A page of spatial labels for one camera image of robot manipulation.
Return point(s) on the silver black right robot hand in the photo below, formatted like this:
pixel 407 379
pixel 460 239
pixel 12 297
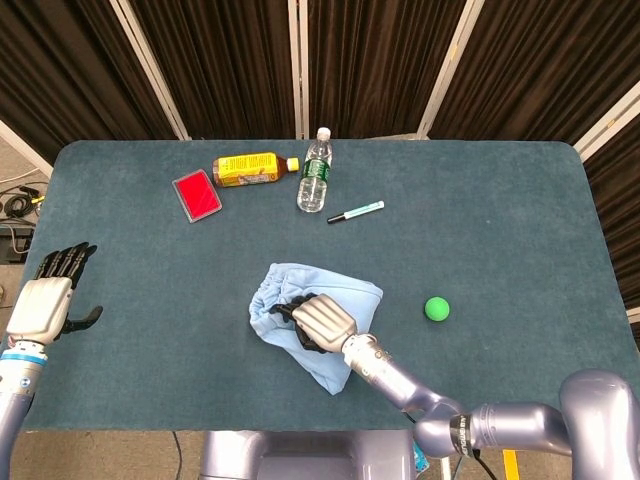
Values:
pixel 322 320

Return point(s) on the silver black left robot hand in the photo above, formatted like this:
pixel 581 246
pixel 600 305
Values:
pixel 42 305

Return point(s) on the light blue pants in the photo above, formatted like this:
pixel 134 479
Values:
pixel 340 295

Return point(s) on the black floor power box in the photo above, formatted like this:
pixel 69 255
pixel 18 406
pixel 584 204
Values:
pixel 15 245

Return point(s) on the green ball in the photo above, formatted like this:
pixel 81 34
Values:
pixel 437 308

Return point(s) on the green white marker pen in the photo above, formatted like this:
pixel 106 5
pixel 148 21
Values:
pixel 360 210

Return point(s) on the clear plastic water bottle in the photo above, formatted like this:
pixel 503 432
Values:
pixel 312 185

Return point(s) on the lilac robot torso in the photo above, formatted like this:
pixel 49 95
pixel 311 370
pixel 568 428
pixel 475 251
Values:
pixel 310 455

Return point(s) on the yellow label tea bottle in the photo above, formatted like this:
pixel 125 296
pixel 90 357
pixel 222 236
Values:
pixel 245 170

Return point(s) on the blue packet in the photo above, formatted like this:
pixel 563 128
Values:
pixel 421 461

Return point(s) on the teal felt table cover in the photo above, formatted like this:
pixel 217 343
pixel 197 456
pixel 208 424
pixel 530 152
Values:
pixel 500 250

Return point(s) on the black curtain screen panel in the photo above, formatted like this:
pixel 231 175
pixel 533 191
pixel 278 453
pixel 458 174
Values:
pixel 540 65
pixel 620 200
pixel 380 60
pixel 75 65
pixel 225 60

